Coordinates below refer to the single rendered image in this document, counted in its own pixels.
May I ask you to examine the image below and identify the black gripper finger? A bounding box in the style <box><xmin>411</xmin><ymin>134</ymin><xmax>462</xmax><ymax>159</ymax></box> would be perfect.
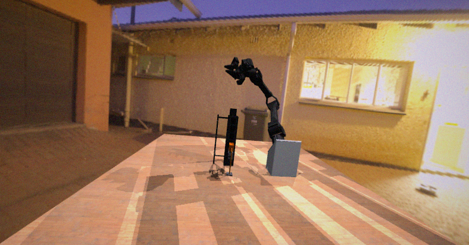
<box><xmin>224</xmin><ymin>61</ymin><xmax>236</xmax><ymax>70</ymax></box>
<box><xmin>226</xmin><ymin>69</ymin><xmax>239</xmax><ymax>80</ymax></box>

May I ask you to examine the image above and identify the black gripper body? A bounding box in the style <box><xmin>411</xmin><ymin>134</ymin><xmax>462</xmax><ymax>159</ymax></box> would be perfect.
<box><xmin>231</xmin><ymin>57</ymin><xmax>250</xmax><ymax>85</ymax></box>

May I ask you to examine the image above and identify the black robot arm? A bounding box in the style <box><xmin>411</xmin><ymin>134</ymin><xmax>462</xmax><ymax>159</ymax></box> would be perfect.
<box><xmin>241</xmin><ymin>58</ymin><xmax>286</xmax><ymax>143</ymax></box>

